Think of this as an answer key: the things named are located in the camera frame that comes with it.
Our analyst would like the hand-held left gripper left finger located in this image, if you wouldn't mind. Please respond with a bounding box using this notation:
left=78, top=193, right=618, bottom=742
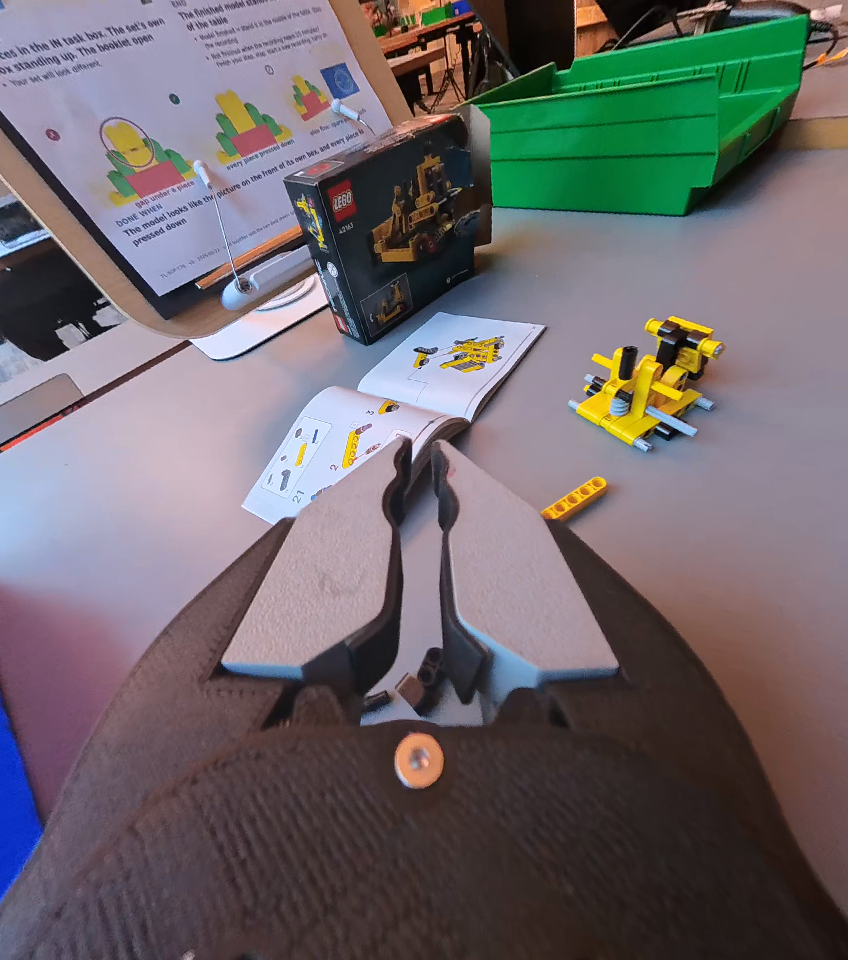
left=221, top=437, right=414, bottom=702

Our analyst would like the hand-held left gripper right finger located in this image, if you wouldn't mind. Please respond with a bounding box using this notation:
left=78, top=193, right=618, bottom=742
left=430, top=441, right=620, bottom=706

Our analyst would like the yellow lego beam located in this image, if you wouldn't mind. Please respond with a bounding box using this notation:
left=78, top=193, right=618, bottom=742
left=540, top=476, right=609, bottom=521

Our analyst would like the yellow lego vehicle assembly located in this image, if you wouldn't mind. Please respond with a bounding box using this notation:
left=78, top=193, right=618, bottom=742
left=568, top=316, right=725, bottom=453

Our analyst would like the lego instruction booklet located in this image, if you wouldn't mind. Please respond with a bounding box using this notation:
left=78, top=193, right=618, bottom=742
left=241, top=311, right=547, bottom=526

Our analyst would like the black lego set box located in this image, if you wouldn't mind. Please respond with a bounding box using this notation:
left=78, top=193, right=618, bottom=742
left=283, top=112, right=494, bottom=348

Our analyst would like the white stand base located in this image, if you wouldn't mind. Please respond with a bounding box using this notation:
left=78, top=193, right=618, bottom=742
left=190, top=247, right=335, bottom=363

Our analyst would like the grey laptop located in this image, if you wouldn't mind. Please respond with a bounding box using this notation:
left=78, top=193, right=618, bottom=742
left=0, top=373, right=85, bottom=483

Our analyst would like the green plastic bin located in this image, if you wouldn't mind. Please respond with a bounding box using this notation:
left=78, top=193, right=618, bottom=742
left=461, top=15, right=811, bottom=219

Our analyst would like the background wooden workbench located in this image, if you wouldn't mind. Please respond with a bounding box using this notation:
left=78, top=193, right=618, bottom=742
left=377, top=13, right=485, bottom=99

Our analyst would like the wire paper clip arm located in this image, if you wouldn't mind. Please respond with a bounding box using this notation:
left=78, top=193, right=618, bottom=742
left=193, top=159, right=247, bottom=294
left=330, top=97, right=380, bottom=144

